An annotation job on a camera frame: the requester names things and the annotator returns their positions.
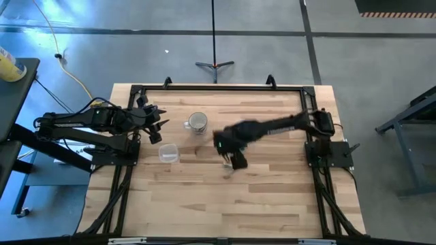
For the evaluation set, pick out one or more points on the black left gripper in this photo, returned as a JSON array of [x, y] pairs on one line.
[[147, 117]]

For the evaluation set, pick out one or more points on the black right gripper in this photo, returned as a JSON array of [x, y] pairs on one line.
[[230, 145]]

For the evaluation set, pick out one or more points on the green white sweetener packet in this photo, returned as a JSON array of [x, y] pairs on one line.
[[228, 167]]

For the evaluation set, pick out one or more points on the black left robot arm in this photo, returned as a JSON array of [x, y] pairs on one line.
[[85, 119]]

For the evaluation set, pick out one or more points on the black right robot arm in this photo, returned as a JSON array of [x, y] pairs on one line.
[[272, 127]]

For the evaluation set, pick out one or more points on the clear glass mug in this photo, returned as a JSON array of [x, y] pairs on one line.
[[197, 122]]

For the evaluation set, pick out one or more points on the clear plastic container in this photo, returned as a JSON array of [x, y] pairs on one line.
[[168, 153]]

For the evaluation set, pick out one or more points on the black tripod stand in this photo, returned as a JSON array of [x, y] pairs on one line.
[[214, 51]]

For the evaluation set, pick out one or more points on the white paper sheet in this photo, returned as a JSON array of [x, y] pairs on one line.
[[76, 149]]

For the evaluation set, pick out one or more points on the blue wheeled cart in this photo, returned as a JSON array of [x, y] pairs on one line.
[[51, 177]]

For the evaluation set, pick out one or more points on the black side table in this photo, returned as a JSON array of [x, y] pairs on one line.
[[15, 98]]

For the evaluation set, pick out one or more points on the yellow wipes canister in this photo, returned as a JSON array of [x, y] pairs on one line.
[[10, 68]]

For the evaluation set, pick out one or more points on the black mat with hazard stripe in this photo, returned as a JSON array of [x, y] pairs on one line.
[[395, 8]]

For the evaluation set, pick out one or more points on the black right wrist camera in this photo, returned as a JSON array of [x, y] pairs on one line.
[[239, 160]]

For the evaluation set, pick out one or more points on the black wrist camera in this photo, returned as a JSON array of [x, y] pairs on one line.
[[155, 137], [239, 160]]

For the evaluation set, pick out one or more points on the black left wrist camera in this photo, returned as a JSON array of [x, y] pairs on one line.
[[155, 137]]

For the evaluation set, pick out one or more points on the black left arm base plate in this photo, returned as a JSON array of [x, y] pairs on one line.
[[116, 157]]

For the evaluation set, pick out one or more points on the black aluminium table frame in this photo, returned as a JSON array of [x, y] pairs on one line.
[[221, 88]]

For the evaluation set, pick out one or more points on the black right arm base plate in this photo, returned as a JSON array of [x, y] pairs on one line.
[[337, 153]]

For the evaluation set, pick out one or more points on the silver frame bracket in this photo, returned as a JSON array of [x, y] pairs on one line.
[[316, 242], [126, 241]]

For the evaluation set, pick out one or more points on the grey metal table frame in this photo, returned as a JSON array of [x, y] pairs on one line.
[[408, 136]]

